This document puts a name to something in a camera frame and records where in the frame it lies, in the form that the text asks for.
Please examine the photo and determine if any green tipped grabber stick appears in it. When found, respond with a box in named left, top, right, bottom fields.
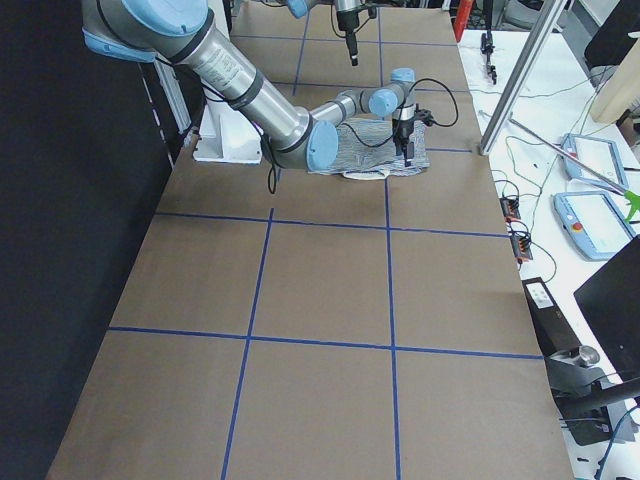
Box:
left=508, top=117, right=639, bottom=224

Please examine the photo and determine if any black monitor on stand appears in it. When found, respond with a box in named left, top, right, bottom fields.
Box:
left=545, top=237, right=639, bottom=446

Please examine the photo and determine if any striped polo shirt white collar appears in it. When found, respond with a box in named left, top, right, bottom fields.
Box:
left=308, top=118, right=430, bottom=180

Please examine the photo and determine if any aluminium extrusion frame post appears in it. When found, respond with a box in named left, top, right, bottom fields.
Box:
left=479, top=0, right=566, bottom=156

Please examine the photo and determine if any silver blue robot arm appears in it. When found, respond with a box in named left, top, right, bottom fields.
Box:
left=81, top=1, right=415, bottom=172
left=284, top=0, right=368, bottom=67

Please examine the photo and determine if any silver round knob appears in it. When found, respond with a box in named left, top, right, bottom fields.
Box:
left=576, top=345, right=600, bottom=368

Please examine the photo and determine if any black box white label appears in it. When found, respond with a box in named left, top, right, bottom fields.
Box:
left=522, top=277, right=581, bottom=357

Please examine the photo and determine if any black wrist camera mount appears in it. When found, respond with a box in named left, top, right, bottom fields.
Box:
left=414, top=108, right=436, bottom=127

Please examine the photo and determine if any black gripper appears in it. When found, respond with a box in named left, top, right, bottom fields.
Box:
left=336, top=9, right=360, bottom=67
left=392, top=119, right=415, bottom=167

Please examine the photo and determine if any black clamp tool on table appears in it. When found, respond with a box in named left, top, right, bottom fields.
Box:
left=480, top=30, right=497, bottom=85

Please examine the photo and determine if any blue teach pendant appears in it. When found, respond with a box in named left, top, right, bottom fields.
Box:
left=561, top=134, right=628, bottom=188
left=552, top=191, right=636, bottom=261

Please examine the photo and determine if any upper blue teach pendant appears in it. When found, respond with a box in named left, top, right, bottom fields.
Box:
left=561, top=134, right=628, bottom=188

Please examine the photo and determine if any lower blue teach pendant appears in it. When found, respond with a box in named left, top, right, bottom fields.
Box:
left=552, top=191, right=636, bottom=261

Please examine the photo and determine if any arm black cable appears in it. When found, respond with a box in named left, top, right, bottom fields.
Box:
left=149, top=49, right=460, bottom=195

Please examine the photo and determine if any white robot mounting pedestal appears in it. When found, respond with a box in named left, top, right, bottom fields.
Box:
left=193, top=100, right=262, bottom=165

